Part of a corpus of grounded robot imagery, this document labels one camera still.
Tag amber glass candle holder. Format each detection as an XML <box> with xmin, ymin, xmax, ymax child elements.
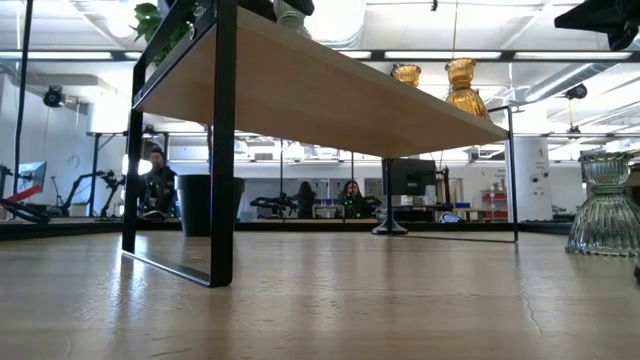
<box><xmin>444</xmin><ymin>56</ymin><xmax>494</xmax><ymax>123</ymax></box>
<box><xmin>390</xmin><ymin>63</ymin><xmax>423</xmax><ymax>90</ymax></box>

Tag wooden shelf riser black legs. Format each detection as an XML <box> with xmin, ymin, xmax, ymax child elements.
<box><xmin>121</xmin><ymin>0</ymin><xmax>519</xmax><ymax>289</ymax></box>

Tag white round column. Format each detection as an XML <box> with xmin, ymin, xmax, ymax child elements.
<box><xmin>504</xmin><ymin>135</ymin><xmax>554</xmax><ymax>223</ymax></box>

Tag black computer monitor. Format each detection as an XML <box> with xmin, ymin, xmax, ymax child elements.
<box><xmin>388</xmin><ymin>157</ymin><xmax>439</xmax><ymax>207</ymax></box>

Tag red storage rack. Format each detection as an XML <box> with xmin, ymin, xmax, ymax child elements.
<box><xmin>480</xmin><ymin>187</ymin><xmax>509</xmax><ymax>223</ymax></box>

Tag green potted plant black pot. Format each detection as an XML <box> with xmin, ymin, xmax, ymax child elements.
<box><xmin>130</xmin><ymin>1</ymin><xmax>246</xmax><ymax>238</ymax></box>

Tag lit computer monitor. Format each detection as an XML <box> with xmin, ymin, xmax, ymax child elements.
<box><xmin>14</xmin><ymin>160</ymin><xmax>49</xmax><ymax>195</ymax></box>

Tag red and black bar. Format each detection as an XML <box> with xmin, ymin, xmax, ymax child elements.
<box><xmin>0</xmin><ymin>183</ymin><xmax>52</xmax><ymax>225</ymax></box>

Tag black round wall camera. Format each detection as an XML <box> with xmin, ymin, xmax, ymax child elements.
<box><xmin>564</xmin><ymin>82</ymin><xmax>589</xmax><ymax>102</ymax></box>
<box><xmin>41</xmin><ymin>85</ymin><xmax>67</xmax><ymax>109</ymax></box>

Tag black ceiling light rail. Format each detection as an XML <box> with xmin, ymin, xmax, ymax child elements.
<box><xmin>0</xmin><ymin>48</ymin><xmax>640</xmax><ymax>64</ymax></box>

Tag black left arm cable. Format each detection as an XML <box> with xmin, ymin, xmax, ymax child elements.
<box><xmin>13</xmin><ymin>0</ymin><xmax>35</xmax><ymax>197</ymax></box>

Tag black aluminium table frame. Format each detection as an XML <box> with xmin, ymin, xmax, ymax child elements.
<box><xmin>0</xmin><ymin>215</ymin><xmax>574</xmax><ymax>242</ymax></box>

